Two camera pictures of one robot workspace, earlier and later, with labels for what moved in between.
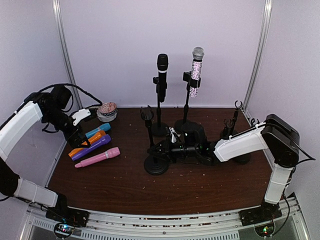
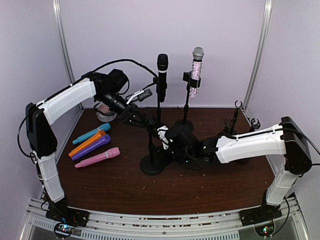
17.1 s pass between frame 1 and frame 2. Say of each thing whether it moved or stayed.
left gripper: moved
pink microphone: stayed
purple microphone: stayed
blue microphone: stayed
